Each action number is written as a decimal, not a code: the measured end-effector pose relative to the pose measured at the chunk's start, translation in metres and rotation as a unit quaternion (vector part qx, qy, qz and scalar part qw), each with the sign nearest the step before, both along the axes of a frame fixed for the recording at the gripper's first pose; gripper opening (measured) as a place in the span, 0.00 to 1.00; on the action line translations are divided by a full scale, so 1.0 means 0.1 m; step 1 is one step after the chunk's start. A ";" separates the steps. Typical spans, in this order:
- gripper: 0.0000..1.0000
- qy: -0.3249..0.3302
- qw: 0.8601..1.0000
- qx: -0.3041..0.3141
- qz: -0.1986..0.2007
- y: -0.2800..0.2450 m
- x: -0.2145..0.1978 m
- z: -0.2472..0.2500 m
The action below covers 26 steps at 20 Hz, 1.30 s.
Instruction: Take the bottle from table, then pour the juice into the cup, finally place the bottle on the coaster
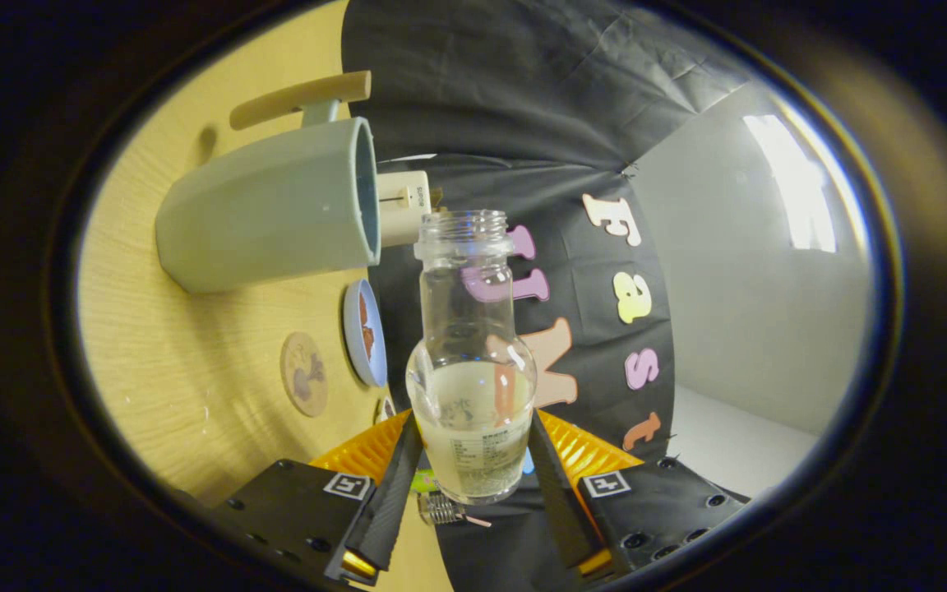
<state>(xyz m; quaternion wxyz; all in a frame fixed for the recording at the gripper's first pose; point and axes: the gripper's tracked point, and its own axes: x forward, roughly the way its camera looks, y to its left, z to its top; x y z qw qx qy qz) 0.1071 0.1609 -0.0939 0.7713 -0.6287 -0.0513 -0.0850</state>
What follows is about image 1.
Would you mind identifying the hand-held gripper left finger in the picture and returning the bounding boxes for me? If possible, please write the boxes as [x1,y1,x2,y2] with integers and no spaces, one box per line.
[210,411,425,586]

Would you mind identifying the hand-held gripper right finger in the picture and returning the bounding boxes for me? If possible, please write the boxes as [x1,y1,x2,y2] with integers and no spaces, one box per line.
[527,409,750,580]

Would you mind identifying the clear glass juice bottle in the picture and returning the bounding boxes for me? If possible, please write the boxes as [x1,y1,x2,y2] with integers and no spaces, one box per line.
[405,209,538,506]

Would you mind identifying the round printed coaster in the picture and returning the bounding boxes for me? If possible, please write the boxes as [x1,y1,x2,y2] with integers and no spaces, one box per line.
[280,331,330,419]

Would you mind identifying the grey-green cup with wooden handle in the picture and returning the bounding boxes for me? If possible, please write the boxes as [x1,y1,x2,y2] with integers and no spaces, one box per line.
[155,71,381,295]

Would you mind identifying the blue plate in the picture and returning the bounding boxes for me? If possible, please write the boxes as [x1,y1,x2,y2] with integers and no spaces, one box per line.
[343,278,389,388]

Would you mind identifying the brown food pieces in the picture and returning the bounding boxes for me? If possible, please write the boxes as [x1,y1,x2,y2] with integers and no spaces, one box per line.
[358,294,376,363]

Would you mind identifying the wooden table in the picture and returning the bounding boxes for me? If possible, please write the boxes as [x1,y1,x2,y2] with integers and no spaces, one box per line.
[77,0,454,592]

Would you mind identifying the white toaster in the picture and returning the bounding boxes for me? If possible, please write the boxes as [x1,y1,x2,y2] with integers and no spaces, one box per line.
[375,170,433,248]

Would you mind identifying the black backdrop cloth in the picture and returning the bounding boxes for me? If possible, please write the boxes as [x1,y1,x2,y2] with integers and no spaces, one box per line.
[340,0,758,592]

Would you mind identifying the wire mesh utensil holder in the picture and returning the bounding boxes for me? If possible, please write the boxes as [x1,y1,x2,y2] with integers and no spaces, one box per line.
[418,492,464,527]

